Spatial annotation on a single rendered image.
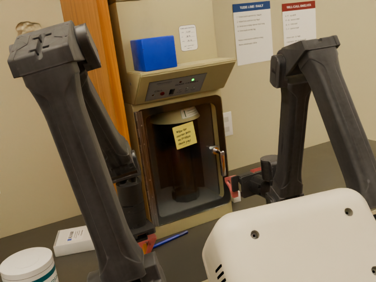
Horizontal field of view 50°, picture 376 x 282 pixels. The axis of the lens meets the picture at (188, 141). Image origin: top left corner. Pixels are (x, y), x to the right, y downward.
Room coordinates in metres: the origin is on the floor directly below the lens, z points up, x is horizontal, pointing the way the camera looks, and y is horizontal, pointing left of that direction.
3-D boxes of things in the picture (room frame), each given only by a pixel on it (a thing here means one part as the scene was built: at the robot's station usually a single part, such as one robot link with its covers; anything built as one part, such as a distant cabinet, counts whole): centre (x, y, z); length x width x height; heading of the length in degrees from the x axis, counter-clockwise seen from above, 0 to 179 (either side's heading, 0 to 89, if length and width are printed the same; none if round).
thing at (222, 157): (1.31, -0.10, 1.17); 0.05 x 0.03 x 0.10; 25
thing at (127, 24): (1.41, 0.07, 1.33); 0.32 x 0.25 x 0.77; 115
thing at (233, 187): (1.15, -0.13, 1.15); 0.09 x 0.07 x 0.07; 25
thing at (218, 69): (1.25, -0.01, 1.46); 0.32 x 0.11 x 0.10; 115
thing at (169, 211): (1.29, 0.01, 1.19); 0.30 x 0.01 x 0.40; 115
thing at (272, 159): (1.01, -0.22, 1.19); 0.12 x 0.09 x 0.11; 12
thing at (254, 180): (1.10, -0.19, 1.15); 0.10 x 0.07 x 0.07; 115
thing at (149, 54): (1.21, 0.07, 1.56); 0.10 x 0.10 x 0.09; 25
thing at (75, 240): (1.27, 0.41, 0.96); 0.16 x 0.12 x 0.04; 98
